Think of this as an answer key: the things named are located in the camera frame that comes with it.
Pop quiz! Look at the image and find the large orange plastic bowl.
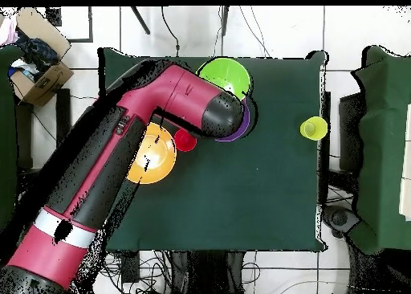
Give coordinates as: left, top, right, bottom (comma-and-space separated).
126, 121, 177, 185

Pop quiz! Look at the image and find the purple plastic bowl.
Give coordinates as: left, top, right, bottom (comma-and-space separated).
214, 96, 252, 143

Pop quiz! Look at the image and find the green plastic bowl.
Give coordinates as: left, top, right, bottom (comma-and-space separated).
196, 57, 251, 101

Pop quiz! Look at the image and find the red plastic cup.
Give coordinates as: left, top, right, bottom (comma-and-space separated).
173, 129, 198, 153

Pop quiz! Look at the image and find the dark green tablecloth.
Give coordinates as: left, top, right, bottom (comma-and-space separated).
97, 47, 328, 252

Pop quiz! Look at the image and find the yellow plastic cup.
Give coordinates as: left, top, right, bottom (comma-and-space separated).
299, 116, 329, 141

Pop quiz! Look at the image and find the black power brick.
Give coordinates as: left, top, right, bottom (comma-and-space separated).
120, 251, 140, 284

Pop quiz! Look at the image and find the black tripod leg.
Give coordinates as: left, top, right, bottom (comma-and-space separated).
220, 6, 230, 37
129, 6, 151, 35

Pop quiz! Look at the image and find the black equipment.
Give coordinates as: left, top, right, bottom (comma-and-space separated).
321, 206, 361, 240

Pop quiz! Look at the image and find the cardboard box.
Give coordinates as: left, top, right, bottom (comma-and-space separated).
9, 6, 75, 107

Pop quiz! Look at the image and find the dark green cloth cover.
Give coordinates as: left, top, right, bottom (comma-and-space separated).
0, 44, 23, 231
346, 45, 411, 255

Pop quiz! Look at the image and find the dark blue clothing bundle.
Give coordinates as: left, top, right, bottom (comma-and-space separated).
15, 30, 60, 73

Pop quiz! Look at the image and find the pale pink cloth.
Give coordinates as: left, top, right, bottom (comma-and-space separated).
0, 15, 20, 46

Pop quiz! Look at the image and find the thin black floor cable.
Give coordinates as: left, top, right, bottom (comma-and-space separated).
238, 6, 271, 58
160, 6, 181, 57

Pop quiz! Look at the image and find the black metal frame stand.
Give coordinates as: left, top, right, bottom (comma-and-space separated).
14, 88, 73, 179

